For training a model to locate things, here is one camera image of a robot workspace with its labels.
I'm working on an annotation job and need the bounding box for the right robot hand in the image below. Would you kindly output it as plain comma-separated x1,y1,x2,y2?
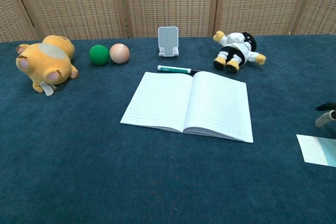
314,102,336,128

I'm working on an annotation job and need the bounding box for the blue white card bookmark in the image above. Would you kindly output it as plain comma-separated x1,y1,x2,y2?
296,134,336,167

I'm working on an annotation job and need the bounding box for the open lined notebook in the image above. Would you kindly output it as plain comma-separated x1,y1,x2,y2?
120,71,254,144

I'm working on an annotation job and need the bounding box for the black white plush doll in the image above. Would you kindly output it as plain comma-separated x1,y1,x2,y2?
213,30,267,73

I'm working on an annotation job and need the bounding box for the green white marker pen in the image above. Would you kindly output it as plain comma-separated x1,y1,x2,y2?
157,65,202,75

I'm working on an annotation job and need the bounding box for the white phone stand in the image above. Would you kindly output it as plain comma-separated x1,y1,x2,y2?
157,26,181,58

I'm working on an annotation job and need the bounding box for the woven wooden folding screen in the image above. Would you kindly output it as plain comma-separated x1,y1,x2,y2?
0,0,336,43

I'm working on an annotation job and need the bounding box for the peach pink ball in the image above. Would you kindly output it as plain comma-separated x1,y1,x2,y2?
109,43,131,64

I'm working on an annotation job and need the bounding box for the green ball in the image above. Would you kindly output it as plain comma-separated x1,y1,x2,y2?
88,44,110,66

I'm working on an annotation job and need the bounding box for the teal table cloth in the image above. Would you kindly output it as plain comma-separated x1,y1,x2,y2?
0,34,336,224

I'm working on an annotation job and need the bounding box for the yellow plush animal toy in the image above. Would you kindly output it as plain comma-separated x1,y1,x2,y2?
15,34,79,97

